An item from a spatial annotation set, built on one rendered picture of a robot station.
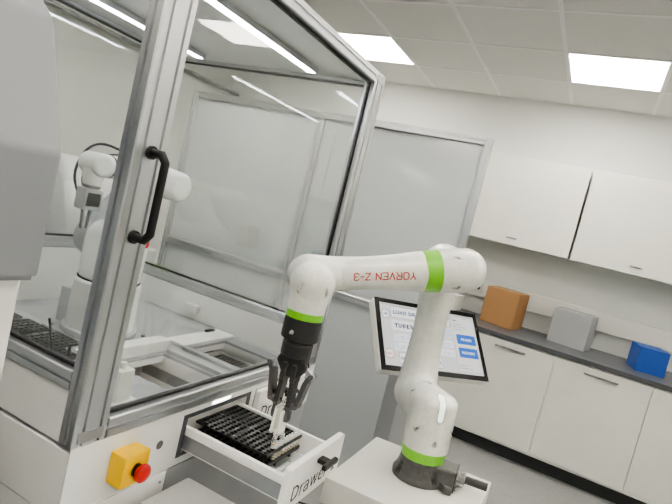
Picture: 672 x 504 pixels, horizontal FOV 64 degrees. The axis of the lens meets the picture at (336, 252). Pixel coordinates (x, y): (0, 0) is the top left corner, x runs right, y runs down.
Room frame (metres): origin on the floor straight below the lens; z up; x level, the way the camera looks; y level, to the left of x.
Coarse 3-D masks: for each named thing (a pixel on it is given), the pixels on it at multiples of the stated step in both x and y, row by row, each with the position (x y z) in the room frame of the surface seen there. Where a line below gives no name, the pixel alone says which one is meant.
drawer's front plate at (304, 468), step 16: (320, 448) 1.28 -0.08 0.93; (336, 448) 1.37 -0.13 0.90; (304, 464) 1.20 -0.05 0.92; (320, 464) 1.29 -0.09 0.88; (336, 464) 1.39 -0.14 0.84; (288, 480) 1.14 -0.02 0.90; (304, 480) 1.22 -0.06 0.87; (320, 480) 1.31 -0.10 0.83; (288, 496) 1.15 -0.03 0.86; (304, 496) 1.24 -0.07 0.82
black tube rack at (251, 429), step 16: (208, 416) 1.37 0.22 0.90; (224, 416) 1.39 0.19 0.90; (240, 416) 1.41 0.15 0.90; (256, 416) 1.44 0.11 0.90; (208, 432) 1.34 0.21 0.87; (224, 432) 1.30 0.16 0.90; (240, 432) 1.32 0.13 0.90; (256, 432) 1.34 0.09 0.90; (272, 432) 1.36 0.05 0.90; (288, 432) 1.39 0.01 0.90; (240, 448) 1.29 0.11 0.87; (256, 448) 1.26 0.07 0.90; (272, 464) 1.27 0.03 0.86
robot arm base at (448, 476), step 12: (396, 468) 1.44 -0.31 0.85; (408, 468) 1.41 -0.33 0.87; (420, 468) 1.40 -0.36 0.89; (432, 468) 1.40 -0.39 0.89; (444, 468) 1.41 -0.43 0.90; (456, 468) 1.42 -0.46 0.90; (408, 480) 1.39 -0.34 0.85; (420, 480) 1.39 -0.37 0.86; (432, 480) 1.41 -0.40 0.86; (444, 480) 1.40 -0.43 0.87; (456, 480) 1.39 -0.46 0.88; (468, 480) 1.42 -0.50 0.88; (444, 492) 1.38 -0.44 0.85
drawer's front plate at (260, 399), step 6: (288, 378) 1.73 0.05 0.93; (300, 378) 1.78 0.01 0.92; (288, 384) 1.70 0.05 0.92; (300, 384) 1.79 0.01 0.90; (258, 390) 1.56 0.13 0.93; (264, 390) 1.57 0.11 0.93; (258, 396) 1.55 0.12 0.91; (264, 396) 1.58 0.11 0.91; (258, 402) 1.55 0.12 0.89; (264, 402) 1.58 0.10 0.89; (270, 402) 1.62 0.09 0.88; (258, 408) 1.56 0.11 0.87; (264, 408) 1.59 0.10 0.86; (270, 408) 1.63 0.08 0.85; (270, 414) 1.64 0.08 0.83
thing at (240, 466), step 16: (192, 432) 1.28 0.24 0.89; (304, 432) 1.43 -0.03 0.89; (192, 448) 1.27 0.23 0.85; (208, 448) 1.25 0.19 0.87; (224, 448) 1.24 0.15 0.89; (304, 448) 1.42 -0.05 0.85; (224, 464) 1.23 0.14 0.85; (240, 464) 1.21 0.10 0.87; (256, 464) 1.20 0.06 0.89; (240, 480) 1.21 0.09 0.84; (256, 480) 1.19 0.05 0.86; (272, 480) 1.18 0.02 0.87; (272, 496) 1.17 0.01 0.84
